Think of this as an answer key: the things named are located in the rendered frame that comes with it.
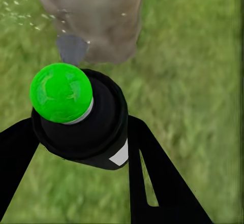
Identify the pesticide atomizer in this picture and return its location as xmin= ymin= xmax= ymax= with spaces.
xmin=30 ymin=34 xmax=129 ymax=170

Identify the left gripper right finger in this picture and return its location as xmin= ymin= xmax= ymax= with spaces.
xmin=127 ymin=115 xmax=213 ymax=224

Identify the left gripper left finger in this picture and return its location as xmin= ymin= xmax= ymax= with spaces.
xmin=0 ymin=118 xmax=40 ymax=222

